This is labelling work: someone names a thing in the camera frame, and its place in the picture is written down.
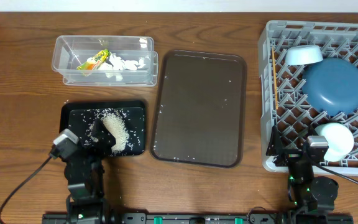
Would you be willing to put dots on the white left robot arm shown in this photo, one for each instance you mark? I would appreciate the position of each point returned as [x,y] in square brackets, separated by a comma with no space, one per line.
[84,173]

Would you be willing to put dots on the white tissue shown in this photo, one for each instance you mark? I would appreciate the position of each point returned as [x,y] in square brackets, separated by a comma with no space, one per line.
[114,64]

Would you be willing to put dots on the wooden chopstick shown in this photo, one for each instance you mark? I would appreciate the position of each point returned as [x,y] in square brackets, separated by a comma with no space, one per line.
[274,79]

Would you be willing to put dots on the green orange snack wrapper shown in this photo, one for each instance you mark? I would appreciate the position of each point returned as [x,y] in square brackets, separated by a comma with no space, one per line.
[94,62]

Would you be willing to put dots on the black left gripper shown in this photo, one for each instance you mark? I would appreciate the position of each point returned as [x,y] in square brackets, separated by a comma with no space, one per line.
[107,144]

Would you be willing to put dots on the clear plastic waste bin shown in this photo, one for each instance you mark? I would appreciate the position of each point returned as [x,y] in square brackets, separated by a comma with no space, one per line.
[73,50]

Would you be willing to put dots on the pile of white rice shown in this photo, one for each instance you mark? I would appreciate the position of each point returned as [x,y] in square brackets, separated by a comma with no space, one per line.
[125,124]

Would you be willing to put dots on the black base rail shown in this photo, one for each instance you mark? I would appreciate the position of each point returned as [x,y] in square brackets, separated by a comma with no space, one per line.
[255,218]

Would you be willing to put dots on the black waste tray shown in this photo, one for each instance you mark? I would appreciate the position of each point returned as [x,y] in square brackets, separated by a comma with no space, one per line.
[70,113]

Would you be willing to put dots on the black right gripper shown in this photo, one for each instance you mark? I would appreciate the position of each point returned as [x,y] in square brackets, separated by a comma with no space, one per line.
[276,148]

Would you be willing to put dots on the dark blue plate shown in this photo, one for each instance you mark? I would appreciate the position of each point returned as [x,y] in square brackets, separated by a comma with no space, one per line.
[332,86]

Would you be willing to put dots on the grey plastic dishwasher rack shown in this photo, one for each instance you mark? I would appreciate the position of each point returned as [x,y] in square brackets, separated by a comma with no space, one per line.
[294,114]

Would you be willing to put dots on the mint green bowl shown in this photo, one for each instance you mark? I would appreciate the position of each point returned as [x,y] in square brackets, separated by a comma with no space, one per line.
[340,140]

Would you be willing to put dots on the dark brown serving tray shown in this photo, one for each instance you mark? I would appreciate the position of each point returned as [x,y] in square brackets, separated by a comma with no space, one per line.
[200,109]

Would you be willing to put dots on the light blue small bowl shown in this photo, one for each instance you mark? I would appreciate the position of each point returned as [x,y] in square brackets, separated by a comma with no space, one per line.
[303,55]

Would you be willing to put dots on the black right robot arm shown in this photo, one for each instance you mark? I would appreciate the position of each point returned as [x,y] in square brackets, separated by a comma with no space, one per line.
[313,196]

